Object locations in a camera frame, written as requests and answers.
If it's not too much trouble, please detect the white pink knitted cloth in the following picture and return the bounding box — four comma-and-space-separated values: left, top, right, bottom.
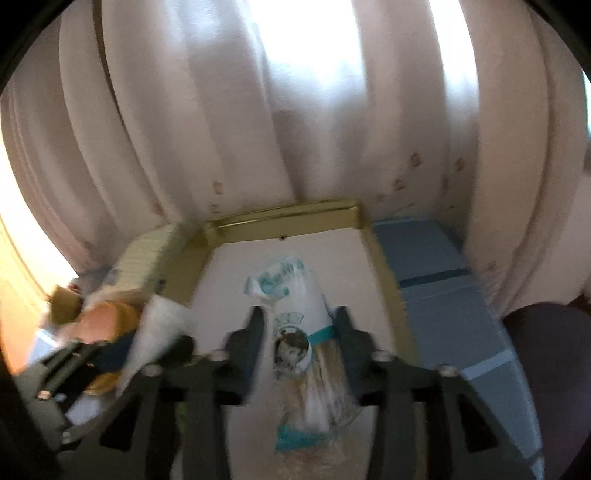
116, 295, 193, 397

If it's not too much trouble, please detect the gold metal tray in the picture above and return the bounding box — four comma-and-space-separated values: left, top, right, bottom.
162, 200, 419, 479

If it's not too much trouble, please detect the pale pink curtain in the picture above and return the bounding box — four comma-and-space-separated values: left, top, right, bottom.
1, 1, 590, 313

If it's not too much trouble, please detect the white teal plastic package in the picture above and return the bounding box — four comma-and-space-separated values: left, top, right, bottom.
245, 255, 361, 452

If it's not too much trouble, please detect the yellow plush cloth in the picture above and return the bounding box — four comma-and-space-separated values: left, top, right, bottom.
50, 285, 143, 398

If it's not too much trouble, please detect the white tissue box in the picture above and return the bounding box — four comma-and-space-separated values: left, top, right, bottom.
101, 224, 187, 292

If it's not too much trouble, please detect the dark purple round stool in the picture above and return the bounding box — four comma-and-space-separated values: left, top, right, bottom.
503, 302, 590, 479

